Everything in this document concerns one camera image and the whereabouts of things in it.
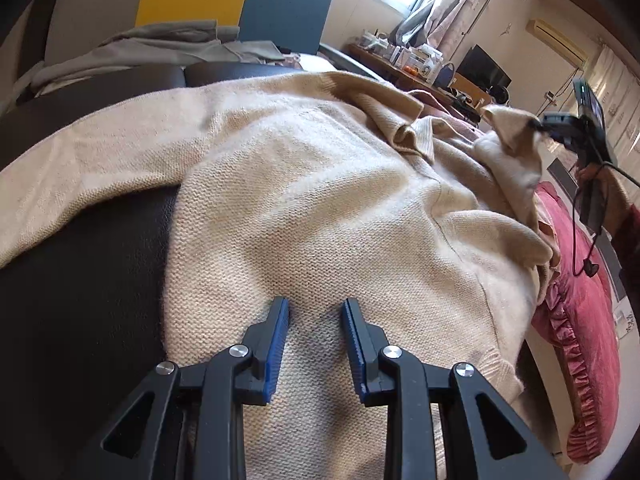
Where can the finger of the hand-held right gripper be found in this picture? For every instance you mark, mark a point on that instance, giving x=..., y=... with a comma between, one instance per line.
x=557, y=126

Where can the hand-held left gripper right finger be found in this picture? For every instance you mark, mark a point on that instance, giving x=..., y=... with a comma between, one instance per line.
x=355, y=350

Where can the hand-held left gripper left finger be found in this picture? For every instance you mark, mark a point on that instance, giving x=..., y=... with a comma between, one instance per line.
x=277, y=350

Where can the beige knit sweater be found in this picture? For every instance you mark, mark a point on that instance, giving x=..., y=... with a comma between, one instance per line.
x=300, y=185

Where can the person's right forearm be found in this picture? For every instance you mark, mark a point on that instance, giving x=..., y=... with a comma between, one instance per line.
x=631, y=245

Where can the person's right hand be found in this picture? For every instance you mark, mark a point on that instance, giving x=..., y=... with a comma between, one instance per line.
x=616, y=187

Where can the white air conditioner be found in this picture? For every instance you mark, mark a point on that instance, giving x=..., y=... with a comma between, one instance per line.
x=557, y=40

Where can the wooden desk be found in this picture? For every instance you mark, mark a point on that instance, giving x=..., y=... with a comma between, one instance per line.
x=470, y=91

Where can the black monitor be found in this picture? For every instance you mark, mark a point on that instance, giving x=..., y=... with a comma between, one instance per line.
x=482, y=67

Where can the patterned curtain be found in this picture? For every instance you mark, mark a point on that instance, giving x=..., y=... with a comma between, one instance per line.
x=460, y=10

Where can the clutter of desk things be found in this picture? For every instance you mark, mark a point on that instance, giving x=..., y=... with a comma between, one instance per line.
x=410, y=57

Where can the pink ruffled cushion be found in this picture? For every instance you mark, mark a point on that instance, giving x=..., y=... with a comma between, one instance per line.
x=575, y=320

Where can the black leather bench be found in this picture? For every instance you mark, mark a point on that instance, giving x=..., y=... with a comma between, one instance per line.
x=75, y=310

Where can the grey yellow blue chair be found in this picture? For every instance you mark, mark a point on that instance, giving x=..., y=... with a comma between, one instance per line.
x=285, y=5

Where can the grey garment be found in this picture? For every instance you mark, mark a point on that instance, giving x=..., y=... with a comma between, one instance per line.
x=165, y=45

